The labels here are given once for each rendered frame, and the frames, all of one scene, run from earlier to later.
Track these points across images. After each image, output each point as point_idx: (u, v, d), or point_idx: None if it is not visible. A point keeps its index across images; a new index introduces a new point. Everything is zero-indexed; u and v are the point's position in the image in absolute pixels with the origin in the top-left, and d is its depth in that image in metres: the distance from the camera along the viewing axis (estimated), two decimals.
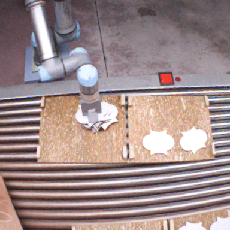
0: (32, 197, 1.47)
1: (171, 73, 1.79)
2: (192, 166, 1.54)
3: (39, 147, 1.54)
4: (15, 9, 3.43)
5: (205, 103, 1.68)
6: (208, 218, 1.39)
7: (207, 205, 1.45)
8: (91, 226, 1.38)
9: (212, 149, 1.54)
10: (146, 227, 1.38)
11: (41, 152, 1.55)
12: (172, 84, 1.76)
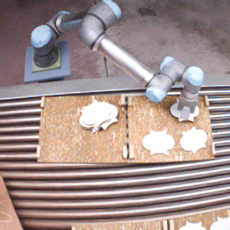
0: (32, 197, 1.47)
1: None
2: (192, 166, 1.54)
3: (39, 147, 1.54)
4: (15, 9, 3.43)
5: (205, 103, 1.68)
6: (208, 218, 1.39)
7: (207, 205, 1.45)
8: (91, 226, 1.38)
9: (212, 149, 1.54)
10: (146, 227, 1.38)
11: (41, 152, 1.55)
12: None
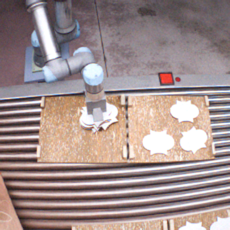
0: (32, 197, 1.47)
1: (171, 73, 1.79)
2: (192, 166, 1.54)
3: (39, 147, 1.54)
4: (15, 9, 3.43)
5: (205, 103, 1.68)
6: (208, 218, 1.39)
7: (207, 205, 1.45)
8: (91, 226, 1.38)
9: (212, 149, 1.54)
10: (146, 227, 1.38)
11: (41, 152, 1.55)
12: (172, 84, 1.76)
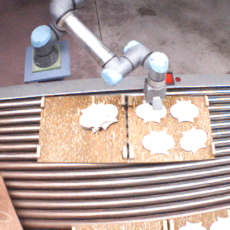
0: (32, 197, 1.47)
1: (171, 73, 1.79)
2: (192, 166, 1.54)
3: (39, 147, 1.54)
4: (15, 9, 3.43)
5: (205, 103, 1.68)
6: (208, 218, 1.39)
7: (207, 205, 1.45)
8: (91, 226, 1.38)
9: (212, 149, 1.54)
10: (146, 227, 1.38)
11: (41, 152, 1.55)
12: (172, 84, 1.76)
